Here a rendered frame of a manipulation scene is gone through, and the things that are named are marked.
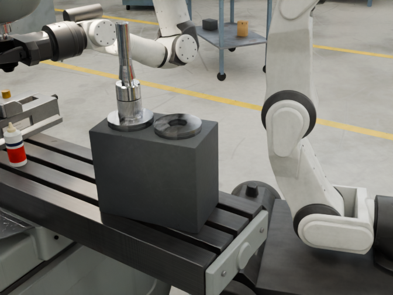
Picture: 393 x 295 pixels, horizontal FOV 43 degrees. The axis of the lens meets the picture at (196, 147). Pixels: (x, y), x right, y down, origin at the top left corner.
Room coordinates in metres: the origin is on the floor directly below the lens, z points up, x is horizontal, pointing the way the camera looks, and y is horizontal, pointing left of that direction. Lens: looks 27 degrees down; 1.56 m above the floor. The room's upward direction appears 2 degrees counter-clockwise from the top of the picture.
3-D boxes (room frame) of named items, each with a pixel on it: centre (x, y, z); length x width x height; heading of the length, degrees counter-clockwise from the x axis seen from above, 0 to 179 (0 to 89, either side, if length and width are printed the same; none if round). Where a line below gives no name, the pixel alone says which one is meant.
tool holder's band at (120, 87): (0.89, 0.13, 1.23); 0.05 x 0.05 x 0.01
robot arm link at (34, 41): (1.17, 0.36, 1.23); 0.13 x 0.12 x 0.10; 41
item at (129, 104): (0.89, 0.13, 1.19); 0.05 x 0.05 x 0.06
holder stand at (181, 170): (0.87, 0.08, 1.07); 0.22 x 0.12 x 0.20; 67
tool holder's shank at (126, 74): (0.89, 0.13, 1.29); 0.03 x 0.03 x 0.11
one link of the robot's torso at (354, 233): (1.22, -0.40, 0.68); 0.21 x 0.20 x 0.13; 75
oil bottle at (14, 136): (1.08, 0.44, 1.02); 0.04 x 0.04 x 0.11
